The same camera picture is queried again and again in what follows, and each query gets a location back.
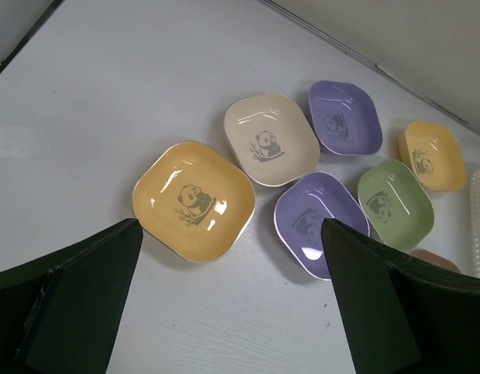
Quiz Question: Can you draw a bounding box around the yellow panda plate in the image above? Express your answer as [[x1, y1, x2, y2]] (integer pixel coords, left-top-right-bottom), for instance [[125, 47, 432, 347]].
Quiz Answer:
[[132, 142, 256, 263], [397, 121, 467, 192]]

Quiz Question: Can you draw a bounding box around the brown panda plate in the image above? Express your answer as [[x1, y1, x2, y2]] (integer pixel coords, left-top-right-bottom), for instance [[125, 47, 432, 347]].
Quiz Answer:
[[410, 249, 461, 273]]

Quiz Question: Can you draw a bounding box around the purple panda plate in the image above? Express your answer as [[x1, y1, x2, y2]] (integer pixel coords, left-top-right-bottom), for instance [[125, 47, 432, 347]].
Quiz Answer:
[[274, 171, 371, 281], [308, 80, 383, 156]]

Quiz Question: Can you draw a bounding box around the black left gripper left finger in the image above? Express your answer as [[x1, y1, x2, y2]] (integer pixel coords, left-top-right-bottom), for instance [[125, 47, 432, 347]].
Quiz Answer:
[[0, 218, 143, 373]]

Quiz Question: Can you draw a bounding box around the far purple panda plate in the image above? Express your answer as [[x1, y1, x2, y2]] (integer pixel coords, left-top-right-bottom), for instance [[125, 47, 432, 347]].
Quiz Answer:
[[308, 80, 383, 156]]

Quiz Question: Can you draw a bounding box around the cream panda plate on table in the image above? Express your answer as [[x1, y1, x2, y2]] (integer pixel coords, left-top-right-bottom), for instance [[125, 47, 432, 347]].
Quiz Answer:
[[224, 93, 320, 187]]

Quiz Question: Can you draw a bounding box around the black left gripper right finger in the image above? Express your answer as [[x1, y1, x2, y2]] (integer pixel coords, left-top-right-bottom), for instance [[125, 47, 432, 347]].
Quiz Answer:
[[321, 219, 480, 373]]

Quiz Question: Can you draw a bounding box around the green panda plate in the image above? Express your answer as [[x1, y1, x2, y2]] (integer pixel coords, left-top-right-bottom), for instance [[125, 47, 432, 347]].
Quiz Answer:
[[357, 159, 435, 252]]

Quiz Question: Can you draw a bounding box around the near purple panda plate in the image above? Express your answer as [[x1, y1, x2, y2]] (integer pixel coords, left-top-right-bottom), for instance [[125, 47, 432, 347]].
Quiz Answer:
[[274, 171, 371, 281]]

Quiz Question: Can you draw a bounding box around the far yellow panda plate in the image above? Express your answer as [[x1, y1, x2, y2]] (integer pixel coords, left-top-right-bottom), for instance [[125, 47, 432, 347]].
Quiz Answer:
[[397, 121, 467, 192]]

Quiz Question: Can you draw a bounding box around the near yellow panda plate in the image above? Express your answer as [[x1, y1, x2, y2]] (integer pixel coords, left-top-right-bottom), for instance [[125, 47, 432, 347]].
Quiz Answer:
[[132, 142, 256, 263]]

